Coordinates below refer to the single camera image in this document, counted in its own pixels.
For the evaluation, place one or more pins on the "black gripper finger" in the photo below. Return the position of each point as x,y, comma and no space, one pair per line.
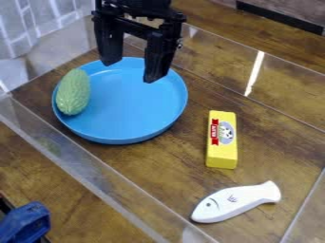
162,44
108,37

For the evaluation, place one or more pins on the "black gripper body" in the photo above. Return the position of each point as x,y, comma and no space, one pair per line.
118,15

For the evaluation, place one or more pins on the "white wooden toy fish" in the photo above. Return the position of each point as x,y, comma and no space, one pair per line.
233,201

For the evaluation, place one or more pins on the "blue round plastic tray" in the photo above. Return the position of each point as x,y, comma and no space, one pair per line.
128,111

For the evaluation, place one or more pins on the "grey checkered curtain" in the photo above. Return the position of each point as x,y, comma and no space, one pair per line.
28,19

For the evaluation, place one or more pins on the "green bumpy toy gourd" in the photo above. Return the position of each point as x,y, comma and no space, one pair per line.
74,92

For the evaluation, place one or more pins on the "black baseboard strip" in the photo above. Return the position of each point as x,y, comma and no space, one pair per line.
281,18

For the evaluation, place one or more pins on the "yellow toy butter block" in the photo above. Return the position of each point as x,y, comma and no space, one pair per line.
222,140

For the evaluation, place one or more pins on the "blue plastic clamp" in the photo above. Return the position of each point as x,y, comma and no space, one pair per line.
25,224

